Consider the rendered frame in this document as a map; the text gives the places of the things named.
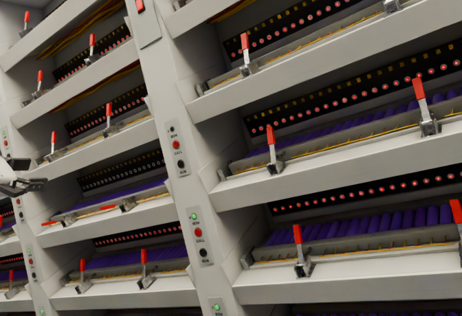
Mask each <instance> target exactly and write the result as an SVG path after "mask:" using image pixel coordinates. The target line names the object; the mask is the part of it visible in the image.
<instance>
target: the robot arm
mask: <svg viewBox="0 0 462 316"><path fill-rule="evenodd" d="M30 164H31V159H30V158H13V159H12V157H2V156H1V155H0V196H10V197H12V198H16V197H18V196H21V195H24V194H26V193H28V192H36V191H44V190H45V189H46V185H47V181H48V178H47V177H39V178H29V180H27V179H22V178H19V177H17V176H16V174H15V173H14V171H27V170H29V168H30ZM11 181H13V183H12V185H10V182H11ZM17 182H19V183H22V185H20V186H19V187H17V186H16V185H17Z"/></svg>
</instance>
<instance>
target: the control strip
mask: <svg viewBox="0 0 462 316"><path fill-rule="evenodd" d="M128 3H129V8H130V11H131V16H132V19H133V24H134V28H135V33H136V36H137V41H138V45H139V48H140V49H142V48H144V47H146V46H147V45H149V44H151V43H152V42H154V41H156V40H157V39H159V38H161V37H162V33H161V30H160V25H159V22H158V20H157V15H156V11H155V6H154V3H153V0H128Z"/></svg>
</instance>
